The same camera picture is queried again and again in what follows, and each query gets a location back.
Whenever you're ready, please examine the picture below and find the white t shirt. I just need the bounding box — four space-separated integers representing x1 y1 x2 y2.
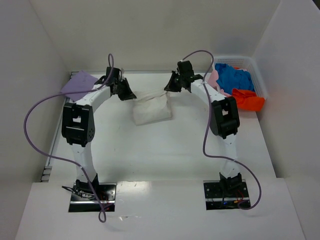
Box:
132 89 173 126

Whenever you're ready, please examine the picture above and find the orange t shirt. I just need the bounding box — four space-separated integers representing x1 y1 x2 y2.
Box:
232 88 265 112

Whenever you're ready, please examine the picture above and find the blue t shirt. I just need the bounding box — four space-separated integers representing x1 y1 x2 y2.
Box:
214 63 255 95

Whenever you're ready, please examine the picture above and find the purple cable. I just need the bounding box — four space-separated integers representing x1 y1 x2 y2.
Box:
23 53 115 223
181 50 264 211

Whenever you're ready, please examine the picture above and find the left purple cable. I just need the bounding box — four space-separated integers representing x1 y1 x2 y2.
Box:
23 53 115 223

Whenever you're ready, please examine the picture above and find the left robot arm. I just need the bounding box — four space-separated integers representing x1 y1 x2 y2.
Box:
61 66 136 198

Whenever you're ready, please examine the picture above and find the folded purple t shirt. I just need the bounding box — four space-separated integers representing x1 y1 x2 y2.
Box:
60 71 98 102

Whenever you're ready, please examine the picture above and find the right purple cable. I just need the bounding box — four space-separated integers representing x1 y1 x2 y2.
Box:
181 50 264 211

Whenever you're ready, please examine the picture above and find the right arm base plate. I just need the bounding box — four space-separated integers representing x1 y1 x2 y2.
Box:
203 180 251 211

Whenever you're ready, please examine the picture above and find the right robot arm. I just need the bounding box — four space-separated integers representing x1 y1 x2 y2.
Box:
164 60 242 196

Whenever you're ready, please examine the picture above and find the pink t shirt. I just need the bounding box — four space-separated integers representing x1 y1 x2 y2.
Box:
207 69 231 97

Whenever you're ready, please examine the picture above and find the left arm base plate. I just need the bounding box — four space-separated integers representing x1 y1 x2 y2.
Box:
68 183 117 213

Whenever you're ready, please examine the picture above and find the aluminium rail bracket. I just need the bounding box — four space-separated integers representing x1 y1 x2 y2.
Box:
40 165 52 183

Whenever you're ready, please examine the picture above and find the white plastic basket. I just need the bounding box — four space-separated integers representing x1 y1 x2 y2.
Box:
214 55 268 100

